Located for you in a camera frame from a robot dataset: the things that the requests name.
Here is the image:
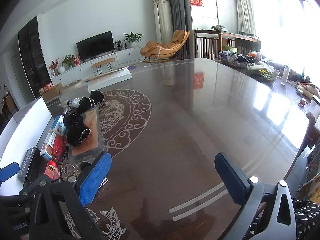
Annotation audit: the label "grey curtain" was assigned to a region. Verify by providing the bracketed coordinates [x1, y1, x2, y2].
[161, 0, 193, 60]

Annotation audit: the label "brown cardboard box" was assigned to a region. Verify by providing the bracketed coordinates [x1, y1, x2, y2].
[41, 82, 63, 102]

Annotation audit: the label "small blue white box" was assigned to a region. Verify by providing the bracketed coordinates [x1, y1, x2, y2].
[51, 115, 67, 137]

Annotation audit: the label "bag of cotton swabs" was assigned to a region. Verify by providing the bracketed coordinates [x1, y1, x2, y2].
[60, 99, 80, 109]

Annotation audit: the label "wooden bench with metal legs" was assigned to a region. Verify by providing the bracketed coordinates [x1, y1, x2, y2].
[91, 57, 115, 75]

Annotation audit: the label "bowl of green yellow things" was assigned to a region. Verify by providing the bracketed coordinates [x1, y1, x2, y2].
[246, 64, 280, 83]

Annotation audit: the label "wooden dining furniture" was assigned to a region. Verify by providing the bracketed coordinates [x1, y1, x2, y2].
[0, 91, 19, 128]

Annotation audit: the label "white curtain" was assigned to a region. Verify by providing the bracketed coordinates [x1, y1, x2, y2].
[232, 0, 257, 37]

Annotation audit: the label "flat white box orange lid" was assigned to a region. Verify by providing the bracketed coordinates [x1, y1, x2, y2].
[87, 67, 132, 92]

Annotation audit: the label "white bottle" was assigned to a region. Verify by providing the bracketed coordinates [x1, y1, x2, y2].
[280, 65, 290, 85]

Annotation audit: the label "bushy green potted plant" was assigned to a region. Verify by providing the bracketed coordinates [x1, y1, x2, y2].
[61, 54, 75, 68]

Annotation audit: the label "clear plastic packet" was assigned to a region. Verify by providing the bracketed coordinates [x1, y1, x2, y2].
[67, 106, 107, 163]

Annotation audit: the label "black cloth bundle rubber band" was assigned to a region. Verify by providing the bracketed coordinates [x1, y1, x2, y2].
[63, 114, 91, 147]

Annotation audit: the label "orange boxes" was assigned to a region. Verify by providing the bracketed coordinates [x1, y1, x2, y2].
[38, 81, 53, 95]

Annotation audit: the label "white television cabinet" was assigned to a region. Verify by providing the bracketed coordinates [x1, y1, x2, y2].
[51, 45, 154, 87]

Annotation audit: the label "large green potted plant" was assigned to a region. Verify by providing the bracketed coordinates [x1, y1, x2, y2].
[123, 32, 144, 48]

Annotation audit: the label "orange rocking chair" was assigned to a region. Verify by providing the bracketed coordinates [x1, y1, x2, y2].
[139, 30, 191, 65]

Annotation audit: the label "black television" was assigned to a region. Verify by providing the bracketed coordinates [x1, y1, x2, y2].
[76, 31, 114, 62]

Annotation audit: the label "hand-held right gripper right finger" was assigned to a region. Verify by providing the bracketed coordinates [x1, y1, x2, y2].
[214, 152, 298, 240]

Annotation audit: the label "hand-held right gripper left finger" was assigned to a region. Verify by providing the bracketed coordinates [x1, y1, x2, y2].
[29, 152, 112, 240]

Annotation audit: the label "blue white carton box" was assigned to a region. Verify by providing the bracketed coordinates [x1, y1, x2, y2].
[40, 131, 58, 162]

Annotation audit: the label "red gold foil packet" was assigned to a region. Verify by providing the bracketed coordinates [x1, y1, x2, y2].
[46, 160, 60, 178]

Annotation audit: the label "clear plastic hair clip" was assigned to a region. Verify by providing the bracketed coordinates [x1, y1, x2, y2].
[60, 161, 82, 182]

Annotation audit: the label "red flowers in vase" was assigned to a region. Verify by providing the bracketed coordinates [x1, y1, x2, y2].
[49, 59, 60, 78]

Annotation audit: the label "pile of small packets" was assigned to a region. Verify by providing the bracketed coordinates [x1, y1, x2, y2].
[219, 49, 250, 63]

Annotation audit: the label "wooden chair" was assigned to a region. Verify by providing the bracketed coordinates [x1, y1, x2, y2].
[194, 29, 224, 60]

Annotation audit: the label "white container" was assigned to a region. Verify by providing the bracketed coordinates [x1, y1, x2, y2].
[309, 96, 320, 120]

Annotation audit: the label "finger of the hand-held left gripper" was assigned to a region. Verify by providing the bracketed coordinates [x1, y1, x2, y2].
[0, 162, 52, 214]

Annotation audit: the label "black cloth bundle beaded trim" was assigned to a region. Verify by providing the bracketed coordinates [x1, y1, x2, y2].
[76, 90, 104, 117]

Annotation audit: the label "white standing air conditioner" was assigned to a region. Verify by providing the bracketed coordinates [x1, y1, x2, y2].
[152, 0, 173, 47]

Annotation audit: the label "colourful patterned cloth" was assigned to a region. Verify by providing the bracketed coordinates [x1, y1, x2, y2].
[297, 142, 320, 205]

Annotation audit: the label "black printed box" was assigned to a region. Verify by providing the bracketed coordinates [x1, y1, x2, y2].
[19, 147, 50, 183]

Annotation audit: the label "white cardboard box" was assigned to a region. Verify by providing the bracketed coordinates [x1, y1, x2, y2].
[0, 96, 53, 197]

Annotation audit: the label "black display cabinet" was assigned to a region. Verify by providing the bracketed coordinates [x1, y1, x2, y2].
[17, 19, 54, 98]

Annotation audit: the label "person's dark patterned clothing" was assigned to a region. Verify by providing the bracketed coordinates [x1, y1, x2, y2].
[245, 197, 320, 240]

